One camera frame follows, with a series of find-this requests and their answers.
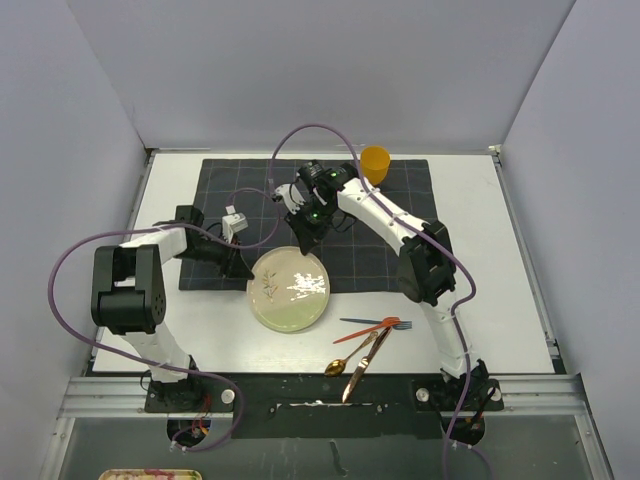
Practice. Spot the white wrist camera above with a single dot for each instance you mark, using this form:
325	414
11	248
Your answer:
289	196
232	223

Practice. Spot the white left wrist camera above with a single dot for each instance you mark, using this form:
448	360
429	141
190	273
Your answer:
232	223

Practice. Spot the orange plastic cup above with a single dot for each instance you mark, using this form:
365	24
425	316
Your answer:
375	163

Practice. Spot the orange plastic fork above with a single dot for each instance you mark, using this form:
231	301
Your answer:
363	332

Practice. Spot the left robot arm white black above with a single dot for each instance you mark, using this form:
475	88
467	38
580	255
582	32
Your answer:
129	298

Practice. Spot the floral tray edge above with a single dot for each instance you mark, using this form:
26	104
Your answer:
150	474

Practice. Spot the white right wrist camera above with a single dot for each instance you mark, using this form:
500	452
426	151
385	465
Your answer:
289	196

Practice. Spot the beige plate with plant motif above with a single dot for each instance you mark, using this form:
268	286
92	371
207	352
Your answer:
290	291

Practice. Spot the blue plastic fork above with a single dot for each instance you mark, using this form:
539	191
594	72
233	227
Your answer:
394	323

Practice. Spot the gold metal spoon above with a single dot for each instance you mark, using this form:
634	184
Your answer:
337	367

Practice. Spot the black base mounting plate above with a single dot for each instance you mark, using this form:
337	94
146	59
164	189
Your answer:
311	406

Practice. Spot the copper metal knife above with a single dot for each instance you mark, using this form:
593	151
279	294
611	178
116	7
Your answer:
364	364

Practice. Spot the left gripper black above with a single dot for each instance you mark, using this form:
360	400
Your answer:
237	268

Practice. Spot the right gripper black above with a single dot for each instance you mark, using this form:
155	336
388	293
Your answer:
308	237

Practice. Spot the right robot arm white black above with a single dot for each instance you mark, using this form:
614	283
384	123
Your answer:
425	271

